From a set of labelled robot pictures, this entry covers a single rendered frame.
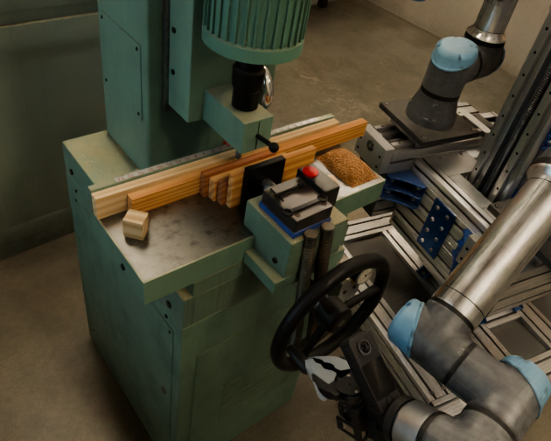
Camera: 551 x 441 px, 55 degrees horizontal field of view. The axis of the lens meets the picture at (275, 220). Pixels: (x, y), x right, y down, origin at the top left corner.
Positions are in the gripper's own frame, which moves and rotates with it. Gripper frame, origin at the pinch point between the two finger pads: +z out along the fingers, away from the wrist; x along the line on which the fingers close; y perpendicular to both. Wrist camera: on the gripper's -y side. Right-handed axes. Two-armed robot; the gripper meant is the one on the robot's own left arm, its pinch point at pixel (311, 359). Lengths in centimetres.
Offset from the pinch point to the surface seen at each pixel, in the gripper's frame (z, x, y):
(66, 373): 103, -23, 37
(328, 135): 29, 36, -29
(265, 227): 13.0, 4.3, -20.1
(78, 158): 65, -10, -33
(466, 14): 192, 337, -45
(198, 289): 21.1, -7.7, -10.6
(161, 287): 18.5, -15.4, -15.1
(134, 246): 24.4, -16.1, -21.9
